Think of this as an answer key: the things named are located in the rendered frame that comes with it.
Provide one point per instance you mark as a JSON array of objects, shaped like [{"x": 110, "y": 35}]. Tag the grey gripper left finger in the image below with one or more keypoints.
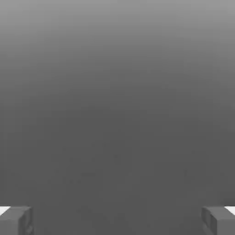
[{"x": 12, "y": 222}]

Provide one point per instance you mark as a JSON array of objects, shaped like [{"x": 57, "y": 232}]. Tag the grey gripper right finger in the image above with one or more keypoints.
[{"x": 220, "y": 222}]

